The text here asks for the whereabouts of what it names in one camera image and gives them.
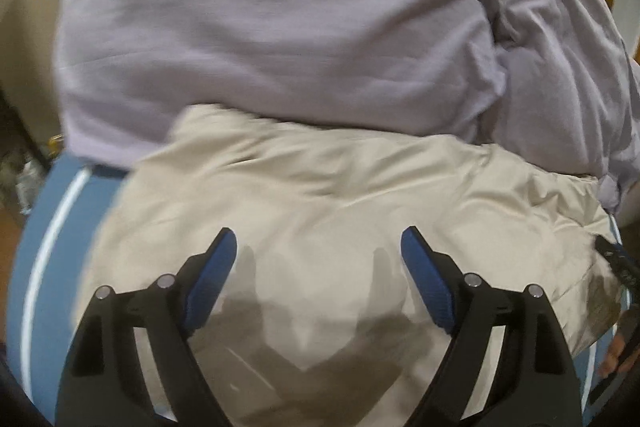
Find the beige puffer jacket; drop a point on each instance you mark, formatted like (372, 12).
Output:
(325, 207)

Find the lavender cloth garment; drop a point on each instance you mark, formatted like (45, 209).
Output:
(275, 22)

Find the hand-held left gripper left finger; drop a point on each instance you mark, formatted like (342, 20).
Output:
(212, 287)

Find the lavender duvet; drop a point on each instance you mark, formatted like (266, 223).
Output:
(560, 72)

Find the cluttered side table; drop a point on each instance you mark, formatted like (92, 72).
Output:
(27, 177)

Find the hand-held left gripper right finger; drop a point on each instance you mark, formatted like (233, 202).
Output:
(427, 282)

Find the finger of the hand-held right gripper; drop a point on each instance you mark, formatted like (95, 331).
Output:
(622, 264)

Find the person's right hand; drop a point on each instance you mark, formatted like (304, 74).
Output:
(617, 352)

